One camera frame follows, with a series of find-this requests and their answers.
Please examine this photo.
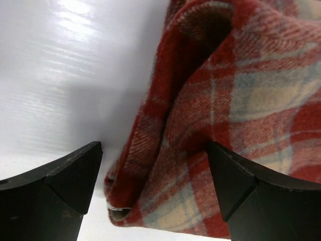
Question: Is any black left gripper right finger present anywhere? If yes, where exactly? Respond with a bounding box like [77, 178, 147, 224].
[207, 142, 320, 241]

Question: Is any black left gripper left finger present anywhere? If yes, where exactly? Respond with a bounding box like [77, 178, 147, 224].
[1, 142, 103, 241]

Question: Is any red patterned skirt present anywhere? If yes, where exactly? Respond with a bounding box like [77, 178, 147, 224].
[104, 1, 320, 238]

